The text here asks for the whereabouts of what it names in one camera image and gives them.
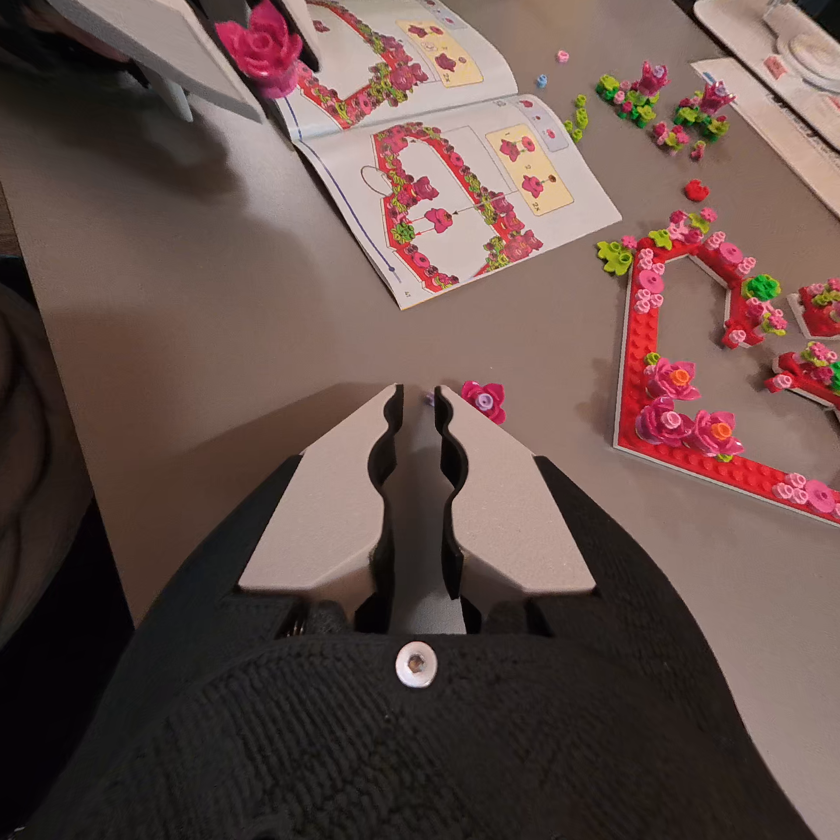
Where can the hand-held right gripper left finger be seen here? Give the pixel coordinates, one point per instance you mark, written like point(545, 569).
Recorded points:
point(315, 525)

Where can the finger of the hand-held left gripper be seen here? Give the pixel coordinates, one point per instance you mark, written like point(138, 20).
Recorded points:
point(151, 33)
point(300, 26)

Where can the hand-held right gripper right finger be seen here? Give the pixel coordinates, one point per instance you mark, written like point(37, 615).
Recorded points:
point(518, 525)

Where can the magenta lego rose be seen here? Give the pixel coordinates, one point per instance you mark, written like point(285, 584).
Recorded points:
point(482, 400)
point(259, 46)

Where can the open lego instruction booklet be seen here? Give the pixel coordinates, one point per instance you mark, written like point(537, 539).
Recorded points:
point(459, 164)

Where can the small lego flower cluster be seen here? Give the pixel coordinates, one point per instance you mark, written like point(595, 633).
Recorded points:
point(702, 118)
point(633, 98)

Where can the small red lego piece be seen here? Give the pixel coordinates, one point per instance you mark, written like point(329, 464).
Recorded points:
point(697, 190)

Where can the white printed paper sheet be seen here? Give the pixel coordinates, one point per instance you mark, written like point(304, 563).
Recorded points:
point(774, 131)

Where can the red lego heart frame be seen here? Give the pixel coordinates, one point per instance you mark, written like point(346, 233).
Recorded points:
point(640, 394)

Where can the red lego frame segment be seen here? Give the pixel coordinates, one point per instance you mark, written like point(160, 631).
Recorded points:
point(800, 380)
point(820, 315)

